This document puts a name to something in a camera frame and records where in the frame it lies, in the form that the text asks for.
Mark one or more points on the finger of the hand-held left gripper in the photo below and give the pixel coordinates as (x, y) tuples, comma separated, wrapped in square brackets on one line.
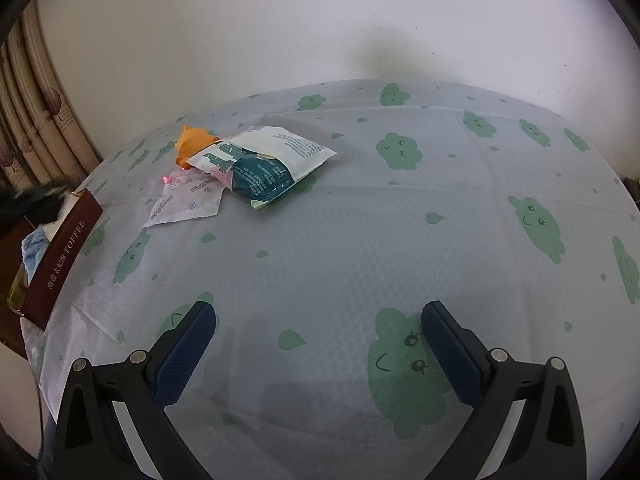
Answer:
[(35, 202)]

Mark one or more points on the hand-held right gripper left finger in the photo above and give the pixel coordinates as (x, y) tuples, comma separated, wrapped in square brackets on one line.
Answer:
[(182, 355)]

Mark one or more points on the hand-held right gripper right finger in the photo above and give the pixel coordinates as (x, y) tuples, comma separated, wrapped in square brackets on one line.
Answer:
[(450, 350)]

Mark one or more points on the light blue towel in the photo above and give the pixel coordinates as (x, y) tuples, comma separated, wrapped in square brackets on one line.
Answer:
[(34, 255)]

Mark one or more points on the red tin box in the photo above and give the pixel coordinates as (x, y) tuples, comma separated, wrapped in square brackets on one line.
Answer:
[(65, 255)]

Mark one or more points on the beige patterned curtain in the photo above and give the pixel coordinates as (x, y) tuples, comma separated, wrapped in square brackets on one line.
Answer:
[(35, 125)]

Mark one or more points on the pink and white packet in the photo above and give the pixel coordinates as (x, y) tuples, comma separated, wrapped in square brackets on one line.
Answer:
[(182, 205)]

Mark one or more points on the green cloud print bedsheet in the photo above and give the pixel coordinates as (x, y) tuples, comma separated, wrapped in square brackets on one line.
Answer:
[(325, 260)]

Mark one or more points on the orange plush toy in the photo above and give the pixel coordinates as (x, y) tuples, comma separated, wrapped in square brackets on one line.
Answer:
[(192, 145)]

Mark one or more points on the white and teal packet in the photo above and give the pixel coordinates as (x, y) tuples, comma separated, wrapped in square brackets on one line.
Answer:
[(260, 165)]

